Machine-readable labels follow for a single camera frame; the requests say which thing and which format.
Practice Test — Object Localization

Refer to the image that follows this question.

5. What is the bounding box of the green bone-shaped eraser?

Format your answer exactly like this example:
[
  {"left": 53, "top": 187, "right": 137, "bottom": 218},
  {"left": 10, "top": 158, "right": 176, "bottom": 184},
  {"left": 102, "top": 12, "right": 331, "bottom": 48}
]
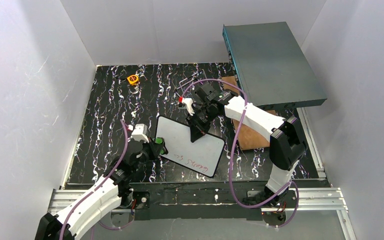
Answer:
[{"left": 155, "top": 137, "right": 165, "bottom": 145}]

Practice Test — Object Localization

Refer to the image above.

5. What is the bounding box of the small white whiteboard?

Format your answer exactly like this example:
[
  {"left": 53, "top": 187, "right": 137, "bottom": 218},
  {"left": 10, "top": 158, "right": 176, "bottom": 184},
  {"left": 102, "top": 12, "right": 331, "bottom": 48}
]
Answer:
[{"left": 155, "top": 115, "right": 225, "bottom": 178}]

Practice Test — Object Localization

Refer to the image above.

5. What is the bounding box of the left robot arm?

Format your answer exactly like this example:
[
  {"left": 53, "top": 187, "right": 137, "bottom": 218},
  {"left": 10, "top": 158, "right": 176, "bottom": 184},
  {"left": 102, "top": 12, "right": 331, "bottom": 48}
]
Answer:
[{"left": 34, "top": 137, "right": 168, "bottom": 240}]

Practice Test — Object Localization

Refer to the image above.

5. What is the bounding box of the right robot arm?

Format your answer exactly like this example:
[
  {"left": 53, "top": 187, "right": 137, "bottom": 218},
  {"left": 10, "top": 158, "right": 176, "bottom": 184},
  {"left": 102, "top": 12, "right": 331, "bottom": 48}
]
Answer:
[{"left": 178, "top": 79, "right": 309, "bottom": 208}]

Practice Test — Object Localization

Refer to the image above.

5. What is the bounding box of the brown wooden board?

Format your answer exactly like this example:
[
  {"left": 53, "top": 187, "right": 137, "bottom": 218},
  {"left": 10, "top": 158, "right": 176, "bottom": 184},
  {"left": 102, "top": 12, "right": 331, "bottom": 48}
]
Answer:
[{"left": 221, "top": 76, "right": 278, "bottom": 150}]

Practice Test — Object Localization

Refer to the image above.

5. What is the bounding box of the orange tape measure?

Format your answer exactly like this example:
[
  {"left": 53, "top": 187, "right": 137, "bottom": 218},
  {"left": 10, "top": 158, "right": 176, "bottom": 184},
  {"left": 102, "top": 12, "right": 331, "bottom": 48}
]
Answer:
[{"left": 126, "top": 74, "right": 140, "bottom": 86}]

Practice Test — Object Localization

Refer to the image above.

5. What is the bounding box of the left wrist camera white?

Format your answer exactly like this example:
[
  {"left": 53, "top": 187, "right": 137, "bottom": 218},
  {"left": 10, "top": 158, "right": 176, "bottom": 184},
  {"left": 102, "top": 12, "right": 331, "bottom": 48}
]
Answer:
[{"left": 128, "top": 123, "right": 150, "bottom": 143}]

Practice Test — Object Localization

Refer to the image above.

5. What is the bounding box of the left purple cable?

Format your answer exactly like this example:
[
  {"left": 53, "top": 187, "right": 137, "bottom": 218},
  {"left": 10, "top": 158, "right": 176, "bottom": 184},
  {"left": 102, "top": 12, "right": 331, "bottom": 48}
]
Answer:
[{"left": 58, "top": 119, "right": 134, "bottom": 240}]

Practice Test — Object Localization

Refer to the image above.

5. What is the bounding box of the purple cable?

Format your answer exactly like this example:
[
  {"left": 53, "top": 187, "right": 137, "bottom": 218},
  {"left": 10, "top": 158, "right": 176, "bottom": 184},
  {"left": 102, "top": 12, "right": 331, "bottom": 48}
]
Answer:
[
  {"left": 180, "top": 78, "right": 300, "bottom": 229},
  {"left": 58, "top": 119, "right": 134, "bottom": 240}
]

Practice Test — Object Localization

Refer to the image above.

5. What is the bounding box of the metal wire whiteboard stand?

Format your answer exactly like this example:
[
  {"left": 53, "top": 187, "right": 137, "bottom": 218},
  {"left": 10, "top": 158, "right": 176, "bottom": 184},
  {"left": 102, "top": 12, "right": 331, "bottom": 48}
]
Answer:
[{"left": 174, "top": 70, "right": 207, "bottom": 93}]

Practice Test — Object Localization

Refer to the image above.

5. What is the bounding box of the grey metal network switch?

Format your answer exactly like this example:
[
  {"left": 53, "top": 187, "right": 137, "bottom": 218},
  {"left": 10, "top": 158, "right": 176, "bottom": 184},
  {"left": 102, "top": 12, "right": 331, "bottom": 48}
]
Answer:
[{"left": 222, "top": 21, "right": 327, "bottom": 111}]

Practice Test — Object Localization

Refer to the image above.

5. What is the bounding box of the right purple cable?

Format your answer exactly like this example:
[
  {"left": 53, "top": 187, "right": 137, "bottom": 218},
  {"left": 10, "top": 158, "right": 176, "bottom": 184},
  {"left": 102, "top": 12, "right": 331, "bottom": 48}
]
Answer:
[{"left": 180, "top": 78, "right": 300, "bottom": 229}]

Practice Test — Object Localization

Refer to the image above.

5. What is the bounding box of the aluminium frame rail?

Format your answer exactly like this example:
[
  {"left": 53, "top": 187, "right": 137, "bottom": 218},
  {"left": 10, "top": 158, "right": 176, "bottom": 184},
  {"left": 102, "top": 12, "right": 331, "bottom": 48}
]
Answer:
[{"left": 41, "top": 109, "right": 357, "bottom": 240}]

